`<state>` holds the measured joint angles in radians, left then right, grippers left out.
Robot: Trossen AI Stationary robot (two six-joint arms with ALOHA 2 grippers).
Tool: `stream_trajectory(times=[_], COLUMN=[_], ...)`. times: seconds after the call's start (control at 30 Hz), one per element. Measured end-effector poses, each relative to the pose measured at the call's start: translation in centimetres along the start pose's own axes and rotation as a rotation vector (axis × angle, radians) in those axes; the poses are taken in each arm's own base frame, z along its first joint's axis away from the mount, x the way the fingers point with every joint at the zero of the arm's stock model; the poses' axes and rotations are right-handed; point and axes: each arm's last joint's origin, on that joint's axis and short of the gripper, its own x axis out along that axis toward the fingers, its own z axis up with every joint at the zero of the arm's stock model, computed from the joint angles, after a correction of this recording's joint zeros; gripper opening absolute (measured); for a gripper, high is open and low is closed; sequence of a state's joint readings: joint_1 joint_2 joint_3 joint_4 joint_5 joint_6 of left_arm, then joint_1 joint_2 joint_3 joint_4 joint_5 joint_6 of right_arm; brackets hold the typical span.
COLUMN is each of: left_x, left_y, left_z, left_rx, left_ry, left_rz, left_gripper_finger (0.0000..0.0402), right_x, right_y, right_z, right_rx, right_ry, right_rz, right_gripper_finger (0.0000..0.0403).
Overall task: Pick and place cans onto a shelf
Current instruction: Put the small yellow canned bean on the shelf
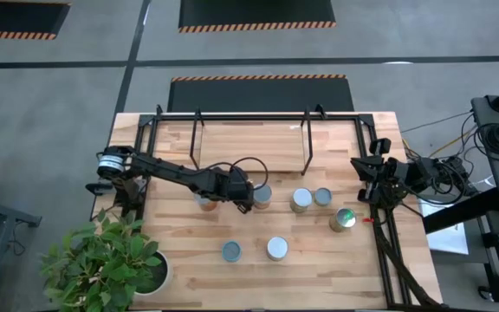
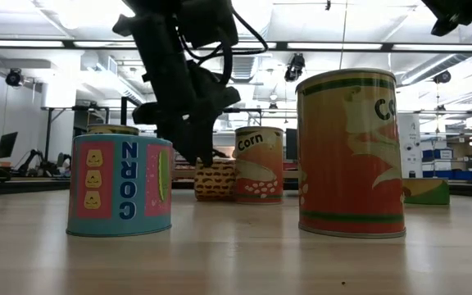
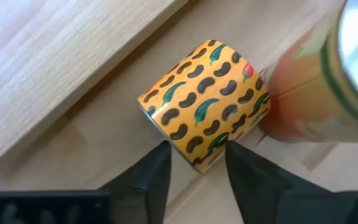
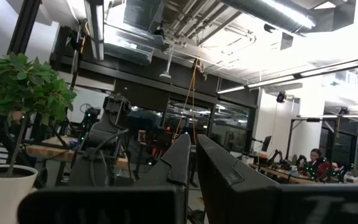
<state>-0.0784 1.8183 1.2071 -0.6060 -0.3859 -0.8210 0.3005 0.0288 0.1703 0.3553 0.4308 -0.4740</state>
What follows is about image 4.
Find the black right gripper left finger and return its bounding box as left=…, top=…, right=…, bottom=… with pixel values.
left=17, top=133, right=193, bottom=224

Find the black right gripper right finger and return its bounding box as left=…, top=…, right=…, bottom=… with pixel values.
left=196, top=133, right=358, bottom=224

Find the wooden background table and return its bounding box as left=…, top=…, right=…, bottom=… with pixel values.
left=26, top=136, right=129, bottom=171
left=249, top=163, right=323, bottom=185

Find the black monitor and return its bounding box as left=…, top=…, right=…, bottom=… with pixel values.
left=260, top=135, right=273, bottom=152

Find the LED light bar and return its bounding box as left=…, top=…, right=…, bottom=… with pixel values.
left=84, top=0, right=106, bottom=62

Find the green plant in white pot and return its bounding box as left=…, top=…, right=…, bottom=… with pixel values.
left=0, top=52, right=78, bottom=224

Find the yellow hanging cable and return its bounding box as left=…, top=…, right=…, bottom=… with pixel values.
left=174, top=57, right=205, bottom=146

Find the silver air duct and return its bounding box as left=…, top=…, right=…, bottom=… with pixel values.
left=219, top=0, right=318, bottom=34

